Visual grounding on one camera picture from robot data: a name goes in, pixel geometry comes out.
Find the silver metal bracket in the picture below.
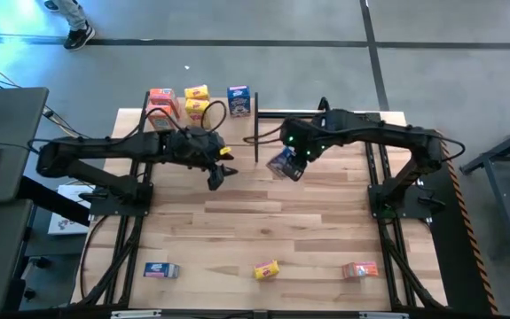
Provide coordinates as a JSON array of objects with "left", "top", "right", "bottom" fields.
[
  {"left": 359, "top": 311, "right": 410, "bottom": 319},
  {"left": 111, "top": 309, "right": 162, "bottom": 319}
]

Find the black hazard-striped floor mat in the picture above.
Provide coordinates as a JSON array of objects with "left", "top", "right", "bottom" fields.
[{"left": 407, "top": 128, "right": 499, "bottom": 315}]

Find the wooden shelf black metal frame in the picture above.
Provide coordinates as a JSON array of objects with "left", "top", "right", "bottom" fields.
[{"left": 130, "top": 90, "right": 261, "bottom": 167}]

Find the blue Frosted Flakes cereal box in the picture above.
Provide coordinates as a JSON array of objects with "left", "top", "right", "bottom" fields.
[
  {"left": 266, "top": 145, "right": 309, "bottom": 182},
  {"left": 143, "top": 261, "right": 180, "bottom": 279},
  {"left": 226, "top": 85, "right": 252, "bottom": 119}
]

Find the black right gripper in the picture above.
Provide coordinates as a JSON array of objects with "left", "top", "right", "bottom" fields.
[{"left": 280, "top": 115, "right": 332, "bottom": 183}]

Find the person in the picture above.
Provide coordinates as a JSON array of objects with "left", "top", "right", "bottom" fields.
[{"left": 43, "top": 0, "right": 97, "bottom": 52}]

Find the black cable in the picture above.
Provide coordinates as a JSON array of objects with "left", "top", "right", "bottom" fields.
[
  {"left": 41, "top": 105, "right": 114, "bottom": 175},
  {"left": 0, "top": 140, "right": 41, "bottom": 154}
]

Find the black aluminium rig frame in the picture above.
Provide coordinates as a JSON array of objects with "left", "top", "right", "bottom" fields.
[{"left": 71, "top": 96, "right": 450, "bottom": 312}]

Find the orange Mini-Wheats cereal box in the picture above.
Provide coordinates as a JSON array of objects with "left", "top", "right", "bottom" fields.
[
  {"left": 341, "top": 261, "right": 380, "bottom": 281},
  {"left": 148, "top": 87, "right": 180, "bottom": 110},
  {"left": 145, "top": 104, "right": 177, "bottom": 132}
]

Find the white printed box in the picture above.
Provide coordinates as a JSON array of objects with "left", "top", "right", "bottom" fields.
[{"left": 47, "top": 183, "right": 96, "bottom": 236}]

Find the yellow Corn Pops cereal box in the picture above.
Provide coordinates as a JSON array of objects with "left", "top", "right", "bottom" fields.
[
  {"left": 184, "top": 97, "right": 214, "bottom": 129},
  {"left": 184, "top": 84, "right": 211, "bottom": 102},
  {"left": 253, "top": 259, "right": 280, "bottom": 282}
]

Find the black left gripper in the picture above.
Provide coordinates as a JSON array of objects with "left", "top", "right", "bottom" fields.
[{"left": 164, "top": 127, "right": 239, "bottom": 192}]

